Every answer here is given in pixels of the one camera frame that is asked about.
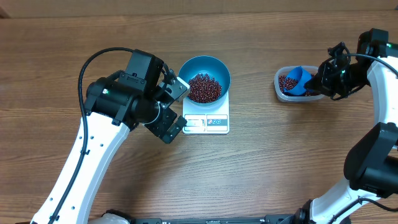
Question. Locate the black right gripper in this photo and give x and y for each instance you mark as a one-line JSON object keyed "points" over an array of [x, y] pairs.
{"points": [[323, 83]]}

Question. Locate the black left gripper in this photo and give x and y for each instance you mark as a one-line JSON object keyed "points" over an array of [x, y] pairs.
{"points": [[160, 129]]}

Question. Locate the white digital kitchen scale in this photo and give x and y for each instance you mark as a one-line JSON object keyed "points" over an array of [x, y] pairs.
{"points": [[209, 118]]}

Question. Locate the blue plastic measuring scoop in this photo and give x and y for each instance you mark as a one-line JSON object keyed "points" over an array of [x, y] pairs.
{"points": [[298, 79]]}

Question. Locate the red adzuki beans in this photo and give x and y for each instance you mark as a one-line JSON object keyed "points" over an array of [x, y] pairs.
{"points": [[207, 89]]}

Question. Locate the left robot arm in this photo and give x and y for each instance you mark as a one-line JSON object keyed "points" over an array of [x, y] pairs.
{"points": [[111, 108]]}

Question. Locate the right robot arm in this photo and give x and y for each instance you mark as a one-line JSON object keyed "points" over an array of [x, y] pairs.
{"points": [[370, 173]]}

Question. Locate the blue metal bowl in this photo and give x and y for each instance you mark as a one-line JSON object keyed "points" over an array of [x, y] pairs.
{"points": [[206, 64]]}

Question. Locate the clear plastic container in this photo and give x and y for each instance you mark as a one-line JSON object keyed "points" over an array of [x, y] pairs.
{"points": [[283, 72]]}

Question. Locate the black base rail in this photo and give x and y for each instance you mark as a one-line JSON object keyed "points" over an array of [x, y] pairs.
{"points": [[116, 217]]}

